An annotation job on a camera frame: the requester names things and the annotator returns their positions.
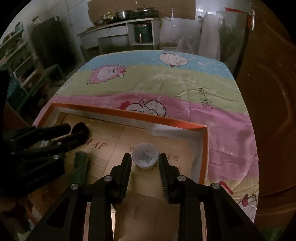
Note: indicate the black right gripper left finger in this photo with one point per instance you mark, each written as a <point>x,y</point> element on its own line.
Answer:
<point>106,193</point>

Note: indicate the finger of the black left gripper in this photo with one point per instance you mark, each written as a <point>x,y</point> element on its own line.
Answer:
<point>34,134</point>
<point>59,147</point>

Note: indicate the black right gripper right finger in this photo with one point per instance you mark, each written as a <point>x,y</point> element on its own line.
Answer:
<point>182,191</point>

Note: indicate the white bottle cap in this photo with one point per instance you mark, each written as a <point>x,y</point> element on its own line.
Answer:
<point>145,155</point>

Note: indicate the dark green rectangular box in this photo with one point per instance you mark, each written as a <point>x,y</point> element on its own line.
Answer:
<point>80,167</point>

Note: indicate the large orange-rimmed cardboard tray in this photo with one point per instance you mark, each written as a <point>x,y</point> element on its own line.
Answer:
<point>144,213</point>

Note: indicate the cartoon patterned quilt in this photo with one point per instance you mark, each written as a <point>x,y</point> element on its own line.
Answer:
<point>184,87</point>

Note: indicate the white kitchen counter cabinet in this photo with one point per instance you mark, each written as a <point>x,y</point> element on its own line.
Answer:
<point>118,37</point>

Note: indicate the dark green appliance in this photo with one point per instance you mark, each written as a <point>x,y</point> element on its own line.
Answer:
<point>143,33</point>

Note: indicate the metal cooking pot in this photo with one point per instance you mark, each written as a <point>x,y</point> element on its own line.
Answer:
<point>123,15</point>

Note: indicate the black gas stove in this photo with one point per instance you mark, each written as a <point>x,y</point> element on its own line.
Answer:
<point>144,13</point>

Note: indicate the white covered standing object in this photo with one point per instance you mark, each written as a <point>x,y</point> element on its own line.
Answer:
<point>210,44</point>

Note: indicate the brown wooden door right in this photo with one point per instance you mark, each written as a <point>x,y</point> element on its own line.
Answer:
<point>266,80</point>

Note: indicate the brown cardboard wall panel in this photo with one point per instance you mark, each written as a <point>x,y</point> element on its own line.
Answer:
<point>174,8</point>

